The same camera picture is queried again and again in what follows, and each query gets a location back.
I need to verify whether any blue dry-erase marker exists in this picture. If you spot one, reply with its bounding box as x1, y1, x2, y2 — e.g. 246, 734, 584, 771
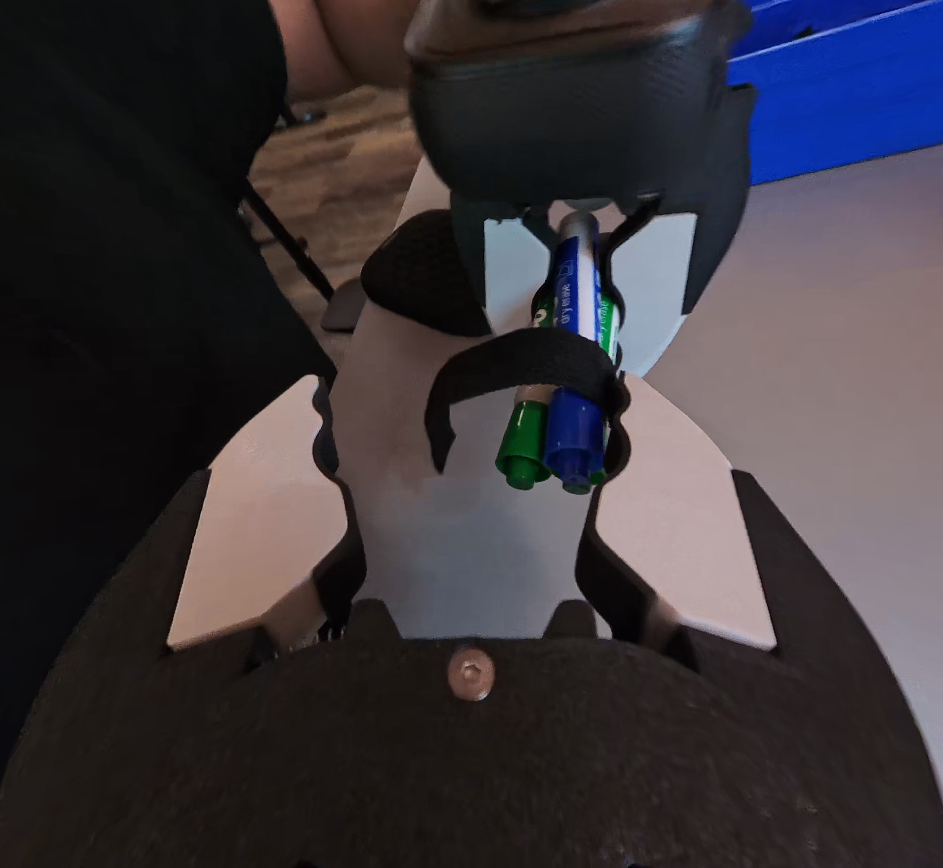
544, 211, 614, 495

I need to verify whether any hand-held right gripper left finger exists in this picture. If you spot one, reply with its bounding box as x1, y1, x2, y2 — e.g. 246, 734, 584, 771
166, 373, 368, 655

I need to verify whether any green dry-erase marker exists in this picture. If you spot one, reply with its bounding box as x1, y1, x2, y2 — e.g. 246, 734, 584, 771
495, 296, 555, 492
585, 292, 627, 488

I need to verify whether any blue plastic bin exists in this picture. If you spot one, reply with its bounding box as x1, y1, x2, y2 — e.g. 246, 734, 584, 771
724, 0, 943, 186

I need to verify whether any black fabric strap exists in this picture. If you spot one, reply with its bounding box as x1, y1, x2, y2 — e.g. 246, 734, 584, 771
423, 327, 629, 476

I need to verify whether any black chair base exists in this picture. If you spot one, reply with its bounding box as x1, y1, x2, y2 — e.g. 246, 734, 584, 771
237, 187, 367, 333

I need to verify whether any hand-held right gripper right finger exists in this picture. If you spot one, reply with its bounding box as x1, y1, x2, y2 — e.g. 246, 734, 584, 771
575, 371, 778, 655

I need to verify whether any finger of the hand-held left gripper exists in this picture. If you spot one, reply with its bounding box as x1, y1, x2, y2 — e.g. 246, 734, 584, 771
606, 209, 698, 379
482, 215, 555, 333

